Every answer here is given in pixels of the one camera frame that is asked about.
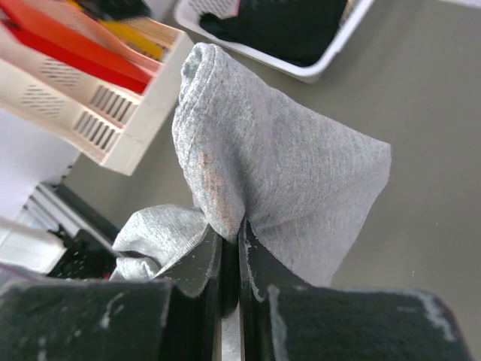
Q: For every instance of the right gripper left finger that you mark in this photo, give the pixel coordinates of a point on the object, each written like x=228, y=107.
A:
x=173, y=317

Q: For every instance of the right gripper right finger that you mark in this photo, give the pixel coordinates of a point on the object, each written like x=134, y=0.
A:
x=282, y=317

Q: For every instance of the grey t shirt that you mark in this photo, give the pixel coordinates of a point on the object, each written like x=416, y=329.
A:
x=305, y=183

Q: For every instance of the white plastic file organizer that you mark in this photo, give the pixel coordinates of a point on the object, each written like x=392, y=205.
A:
x=110, y=124

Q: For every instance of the black t shirt with print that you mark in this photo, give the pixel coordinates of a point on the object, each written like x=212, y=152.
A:
x=297, y=32

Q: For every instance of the white plastic laundry basket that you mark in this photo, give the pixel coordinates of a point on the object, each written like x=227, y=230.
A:
x=187, y=14

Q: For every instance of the red plastic folder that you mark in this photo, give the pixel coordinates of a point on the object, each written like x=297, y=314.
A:
x=46, y=35

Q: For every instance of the orange plastic folder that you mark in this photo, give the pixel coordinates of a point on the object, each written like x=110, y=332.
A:
x=131, y=21

